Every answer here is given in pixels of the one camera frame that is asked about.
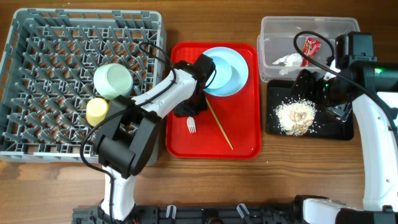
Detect green saucer bowl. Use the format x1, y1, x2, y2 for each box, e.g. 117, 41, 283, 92
93, 63, 133, 100

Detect white plastic fork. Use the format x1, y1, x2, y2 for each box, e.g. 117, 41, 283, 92
187, 116, 197, 134

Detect clear plastic bin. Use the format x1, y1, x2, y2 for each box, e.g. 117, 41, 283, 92
257, 16, 360, 83

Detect red snack wrapper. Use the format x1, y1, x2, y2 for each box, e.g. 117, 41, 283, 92
302, 37, 322, 58

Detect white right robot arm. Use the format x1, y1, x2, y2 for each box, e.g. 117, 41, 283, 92
292, 61, 397, 223

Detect white tissue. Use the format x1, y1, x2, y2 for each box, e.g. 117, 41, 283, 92
272, 53, 303, 67

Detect light blue bowl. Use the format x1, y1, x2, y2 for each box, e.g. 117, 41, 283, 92
206, 55, 232, 90

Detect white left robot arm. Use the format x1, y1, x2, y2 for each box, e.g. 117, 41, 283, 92
94, 55, 216, 223

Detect wooden chopstick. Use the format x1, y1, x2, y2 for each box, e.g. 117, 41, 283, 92
205, 98, 234, 151

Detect black food waste tray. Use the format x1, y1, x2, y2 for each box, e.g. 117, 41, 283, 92
266, 80, 354, 141

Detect yellow plastic cup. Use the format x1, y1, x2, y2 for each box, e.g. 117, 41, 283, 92
86, 98, 109, 126

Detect light blue plate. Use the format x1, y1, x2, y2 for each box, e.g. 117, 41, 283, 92
203, 47, 249, 96

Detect rice food leftovers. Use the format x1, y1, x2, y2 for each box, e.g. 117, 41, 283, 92
274, 100, 317, 136

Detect grey dishwasher rack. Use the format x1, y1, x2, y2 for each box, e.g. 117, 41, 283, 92
1, 8, 167, 163

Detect red plastic tray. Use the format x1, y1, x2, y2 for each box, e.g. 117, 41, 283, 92
165, 42, 261, 159

